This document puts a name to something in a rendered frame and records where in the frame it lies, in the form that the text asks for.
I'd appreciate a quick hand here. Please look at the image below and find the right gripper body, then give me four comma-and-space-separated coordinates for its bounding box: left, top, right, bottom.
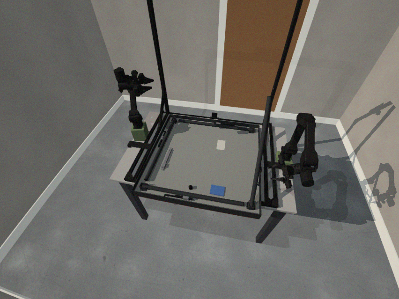
126, 73, 144, 97

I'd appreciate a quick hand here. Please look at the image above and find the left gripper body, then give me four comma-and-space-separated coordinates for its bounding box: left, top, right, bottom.
278, 154, 300, 189

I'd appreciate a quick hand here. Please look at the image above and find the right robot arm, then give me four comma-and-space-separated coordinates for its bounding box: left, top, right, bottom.
113, 67, 143, 129

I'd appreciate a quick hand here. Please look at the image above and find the black table rim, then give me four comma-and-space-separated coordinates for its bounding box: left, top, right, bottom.
131, 114, 261, 219

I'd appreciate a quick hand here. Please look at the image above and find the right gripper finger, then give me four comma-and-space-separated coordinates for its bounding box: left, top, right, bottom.
142, 75, 154, 84
139, 84, 152, 95

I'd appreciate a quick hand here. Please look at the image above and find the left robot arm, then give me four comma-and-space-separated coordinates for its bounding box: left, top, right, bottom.
280, 113, 318, 187

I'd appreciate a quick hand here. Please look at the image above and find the blue flat rectangular block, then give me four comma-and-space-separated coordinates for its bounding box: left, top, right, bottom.
210, 184, 225, 196

